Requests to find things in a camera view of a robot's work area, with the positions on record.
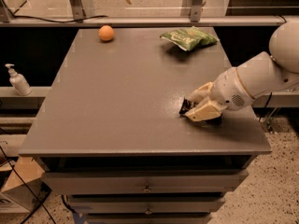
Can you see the bottom grey drawer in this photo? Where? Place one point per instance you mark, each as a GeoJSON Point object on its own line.
{"type": "Point", "coordinates": [150, 219]}

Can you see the top grey drawer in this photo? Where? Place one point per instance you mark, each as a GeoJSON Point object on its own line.
{"type": "Point", "coordinates": [143, 182]}

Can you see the middle grey drawer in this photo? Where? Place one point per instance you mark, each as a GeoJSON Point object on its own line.
{"type": "Point", "coordinates": [146, 204]}

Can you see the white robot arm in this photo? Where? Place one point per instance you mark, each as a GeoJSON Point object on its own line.
{"type": "Point", "coordinates": [274, 70]}

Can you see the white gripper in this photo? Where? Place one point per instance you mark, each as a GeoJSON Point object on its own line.
{"type": "Point", "coordinates": [226, 89]}

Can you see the white pump bottle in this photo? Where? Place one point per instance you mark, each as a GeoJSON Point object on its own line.
{"type": "Point", "coordinates": [18, 81]}

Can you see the cardboard box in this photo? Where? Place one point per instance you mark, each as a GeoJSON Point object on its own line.
{"type": "Point", "coordinates": [18, 193]}

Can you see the orange fruit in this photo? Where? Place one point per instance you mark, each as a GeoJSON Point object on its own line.
{"type": "Point", "coordinates": [106, 33]}

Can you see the green chip bag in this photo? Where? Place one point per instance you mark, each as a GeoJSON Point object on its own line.
{"type": "Point", "coordinates": [189, 38]}

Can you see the left metal frame post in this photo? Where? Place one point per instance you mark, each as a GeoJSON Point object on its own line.
{"type": "Point", "coordinates": [82, 9]}

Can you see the grey drawer cabinet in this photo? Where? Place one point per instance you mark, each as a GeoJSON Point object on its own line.
{"type": "Point", "coordinates": [114, 107]}

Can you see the grey drawer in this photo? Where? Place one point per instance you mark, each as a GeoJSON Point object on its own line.
{"type": "Point", "coordinates": [146, 204]}
{"type": "Point", "coordinates": [143, 182]}
{"type": "Point", "coordinates": [150, 219]}

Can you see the black rxbar chocolate bar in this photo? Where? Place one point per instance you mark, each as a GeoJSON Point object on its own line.
{"type": "Point", "coordinates": [188, 105]}

